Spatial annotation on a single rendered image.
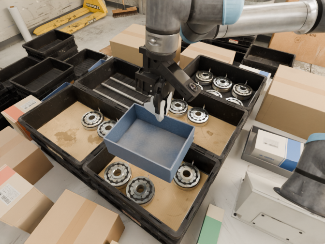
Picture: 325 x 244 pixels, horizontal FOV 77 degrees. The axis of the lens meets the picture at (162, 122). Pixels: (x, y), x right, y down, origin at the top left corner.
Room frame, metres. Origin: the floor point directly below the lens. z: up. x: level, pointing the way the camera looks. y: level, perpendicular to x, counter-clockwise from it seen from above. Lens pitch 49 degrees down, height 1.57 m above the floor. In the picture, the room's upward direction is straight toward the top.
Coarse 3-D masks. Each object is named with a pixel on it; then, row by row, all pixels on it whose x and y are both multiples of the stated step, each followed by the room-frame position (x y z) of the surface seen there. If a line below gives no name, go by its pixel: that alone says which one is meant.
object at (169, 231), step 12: (96, 156) 0.39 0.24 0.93; (204, 156) 0.40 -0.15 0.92; (84, 168) 0.34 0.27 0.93; (216, 168) 0.34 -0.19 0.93; (96, 180) 0.31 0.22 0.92; (120, 192) 0.26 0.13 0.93; (204, 192) 0.26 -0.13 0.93; (132, 204) 0.23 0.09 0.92; (192, 204) 0.22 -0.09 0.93; (144, 216) 0.19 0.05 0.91; (168, 228) 0.16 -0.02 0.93; (180, 228) 0.16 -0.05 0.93
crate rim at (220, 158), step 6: (210, 96) 0.72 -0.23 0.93; (222, 102) 0.68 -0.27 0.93; (240, 108) 0.64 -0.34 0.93; (246, 114) 0.60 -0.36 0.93; (240, 120) 0.57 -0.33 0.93; (240, 126) 0.53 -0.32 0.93; (234, 132) 0.50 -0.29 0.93; (234, 138) 0.47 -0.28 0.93; (192, 144) 0.45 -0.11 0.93; (228, 144) 0.46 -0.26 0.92; (204, 150) 0.42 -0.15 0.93; (216, 156) 0.39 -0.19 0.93; (222, 156) 0.39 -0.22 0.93
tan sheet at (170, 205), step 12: (132, 168) 0.40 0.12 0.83; (156, 180) 0.35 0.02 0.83; (204, 180) 0.35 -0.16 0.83; (156, 192) 0.30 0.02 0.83; (168, 192) 0.30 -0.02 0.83; (180, 192) 0.30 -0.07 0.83; (192, 192) 0.30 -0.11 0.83; (156, 204) 0.26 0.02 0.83; (168, 204) 0.26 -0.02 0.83; (180, 204) 0.26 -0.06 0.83; (156, 216) 0.22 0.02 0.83; (168, 216) 0.22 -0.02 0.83; (180, 216) 0.22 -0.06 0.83
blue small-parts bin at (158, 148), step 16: (128, 112) 0.42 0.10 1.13; (144, 112) 0.43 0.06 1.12; (112, 128) 0.35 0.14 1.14; (128, 128) 0.41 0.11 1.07; (144, 128) 0.41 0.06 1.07; (160, 128) 0.40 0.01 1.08; (176, 128) 0.38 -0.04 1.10; (192, 128) 0.36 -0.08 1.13; (112, 144) 0.31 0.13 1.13; (128, 144) 0.35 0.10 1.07; (144, 144) 0.35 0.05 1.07; (160, 144) 0.35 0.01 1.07; (176, 144) 0.34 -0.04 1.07; (128, 160) 0.29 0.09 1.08; (144, 160) 0.26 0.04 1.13; (160, 160) 0.29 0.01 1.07; (176, 160) 0.25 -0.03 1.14; (160, 176) 0.24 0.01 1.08
